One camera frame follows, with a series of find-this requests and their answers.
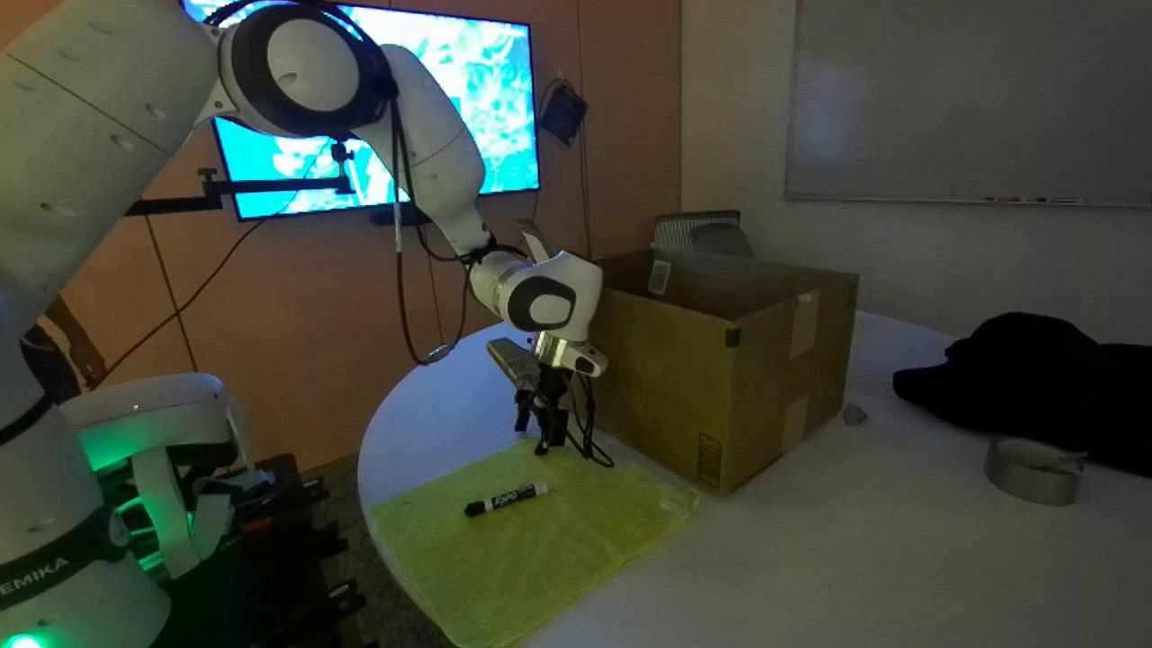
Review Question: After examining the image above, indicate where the black wall device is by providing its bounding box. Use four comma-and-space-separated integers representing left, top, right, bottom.
539, 78, 591, 148

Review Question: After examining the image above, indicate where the brown cardboard box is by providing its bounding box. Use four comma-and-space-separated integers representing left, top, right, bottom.
589, 248, 861, 497

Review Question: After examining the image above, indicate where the black garment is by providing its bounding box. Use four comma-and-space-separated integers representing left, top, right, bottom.
892, 311, 1152, 479

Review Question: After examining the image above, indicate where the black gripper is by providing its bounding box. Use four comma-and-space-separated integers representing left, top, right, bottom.
514, 364, 574, 455

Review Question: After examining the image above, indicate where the roll of grey tape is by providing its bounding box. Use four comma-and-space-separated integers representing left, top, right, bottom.
983, 437, 1088, 508

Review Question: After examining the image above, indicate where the black dry-erase marker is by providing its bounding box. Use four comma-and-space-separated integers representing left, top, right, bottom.
463, 481, 551, 519

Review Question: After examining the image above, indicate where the wall-mounted screen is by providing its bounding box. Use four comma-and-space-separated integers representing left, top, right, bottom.
180, 0, 542, 222

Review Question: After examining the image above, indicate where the black cable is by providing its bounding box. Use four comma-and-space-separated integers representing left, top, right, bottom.
90, 216, 271, 390

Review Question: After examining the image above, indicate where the yellow-green cloth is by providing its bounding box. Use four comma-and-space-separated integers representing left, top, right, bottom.
366, 437, 701, 648

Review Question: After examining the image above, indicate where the camera on mount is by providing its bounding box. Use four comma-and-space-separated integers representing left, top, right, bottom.
124, 139, 358, 218

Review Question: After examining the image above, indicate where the grey office chair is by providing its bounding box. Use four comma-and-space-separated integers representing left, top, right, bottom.
652, 210, 758, 261

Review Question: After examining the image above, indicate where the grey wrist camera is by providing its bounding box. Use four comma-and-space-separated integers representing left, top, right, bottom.
486, 338, 542, 391

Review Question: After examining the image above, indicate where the whiteboard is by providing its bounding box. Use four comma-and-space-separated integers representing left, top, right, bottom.
782, 0, 1152, 209

